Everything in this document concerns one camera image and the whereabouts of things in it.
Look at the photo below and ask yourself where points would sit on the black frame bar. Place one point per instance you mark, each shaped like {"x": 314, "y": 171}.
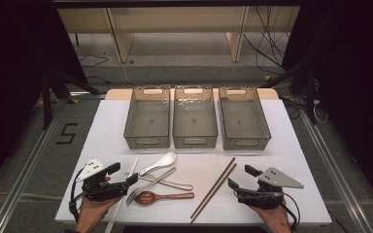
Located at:
{"x": 175, "y": 3}

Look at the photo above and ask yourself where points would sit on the person's right hand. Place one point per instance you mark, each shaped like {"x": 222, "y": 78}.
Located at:
{"x": 277, "y": 220}

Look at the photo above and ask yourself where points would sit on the beige wooden desk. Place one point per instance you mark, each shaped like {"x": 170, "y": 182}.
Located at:
{"x": 175, "y": 19}

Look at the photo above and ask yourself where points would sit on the white ceramic spoon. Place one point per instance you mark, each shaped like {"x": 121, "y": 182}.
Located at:
{"x": 166, "y": 159}

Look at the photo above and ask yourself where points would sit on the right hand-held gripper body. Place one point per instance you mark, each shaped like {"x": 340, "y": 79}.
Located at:
{"x": 262, "y": 197}

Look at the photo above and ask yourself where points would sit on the black curtain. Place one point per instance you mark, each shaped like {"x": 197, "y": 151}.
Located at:
{"x": 353, "y": 81}
{"x": 13, "y": 81}

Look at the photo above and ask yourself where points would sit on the metal table knife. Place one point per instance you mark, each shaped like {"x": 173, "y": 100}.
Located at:
{"x": 178, "y": 186}

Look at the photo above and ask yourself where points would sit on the white table cover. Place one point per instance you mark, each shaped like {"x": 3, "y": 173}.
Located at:
{"x": 288, "y": 145}

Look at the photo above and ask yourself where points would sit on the person's left hand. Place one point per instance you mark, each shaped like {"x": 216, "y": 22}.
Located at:
{"x": 92, "y": 213}

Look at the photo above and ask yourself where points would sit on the brown wooden spoon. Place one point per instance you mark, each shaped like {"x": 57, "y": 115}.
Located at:
{"x": 145, "y": 198}

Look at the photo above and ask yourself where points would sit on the aluminium floor rail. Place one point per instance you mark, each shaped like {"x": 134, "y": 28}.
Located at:
{"x": 22, "y": 181}
{"x": 336, "y": 174}

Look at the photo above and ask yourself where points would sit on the silver metal chopstick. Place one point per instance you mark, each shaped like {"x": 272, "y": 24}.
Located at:
{"x": 107, "y": 227}
{"x": 111, "y": 225}

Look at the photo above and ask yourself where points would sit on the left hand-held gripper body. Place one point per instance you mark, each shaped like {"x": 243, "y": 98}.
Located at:
{"x": 100, "y": 191}

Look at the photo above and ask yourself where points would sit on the clear brown plastic bin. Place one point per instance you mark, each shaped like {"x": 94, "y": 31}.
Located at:
{"x": 195, "y": 119}
{"x": 243, "y": 121}
{"x": 147, "y": 119}

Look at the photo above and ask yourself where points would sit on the black tripod stand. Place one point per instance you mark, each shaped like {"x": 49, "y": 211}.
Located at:
{"x": 47, "y": 103}
{"x": 310, "y": 97}

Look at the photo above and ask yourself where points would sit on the metal fork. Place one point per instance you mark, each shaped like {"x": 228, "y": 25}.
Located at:
{"x": 132, "y": 196}

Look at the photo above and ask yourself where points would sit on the yellow floor tape piece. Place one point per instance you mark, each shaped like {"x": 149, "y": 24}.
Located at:
{"x": 266, "y": 78}
{"x": 73, "y": 101}

